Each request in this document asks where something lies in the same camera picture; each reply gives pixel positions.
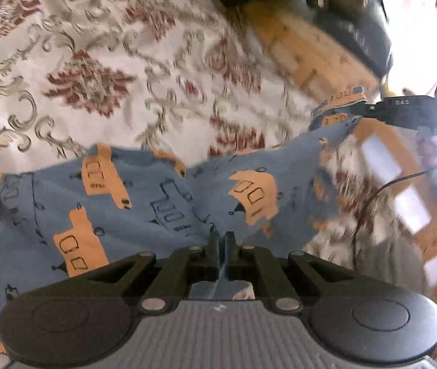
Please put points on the blue pants with orange trucks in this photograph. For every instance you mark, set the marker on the blue pants with orange trucks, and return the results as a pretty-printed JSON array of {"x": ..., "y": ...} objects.
[{"x": 72, "y": 218}]

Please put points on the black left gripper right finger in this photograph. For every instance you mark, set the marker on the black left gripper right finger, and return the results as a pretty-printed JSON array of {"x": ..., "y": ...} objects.
[{"x": 356, "y": 317}]

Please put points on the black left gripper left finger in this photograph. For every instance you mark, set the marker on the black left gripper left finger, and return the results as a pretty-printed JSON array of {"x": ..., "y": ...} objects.
[{"x": 83, "y": 319}]

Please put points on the white floral bedspread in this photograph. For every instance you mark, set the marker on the white floral bedspread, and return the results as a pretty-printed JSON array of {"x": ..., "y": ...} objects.
[{"x": 166, "y": 76}]

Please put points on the wooden bed frame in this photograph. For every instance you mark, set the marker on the wooden bed frame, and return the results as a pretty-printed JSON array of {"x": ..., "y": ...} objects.
[{"x": 320, "y": 66}]

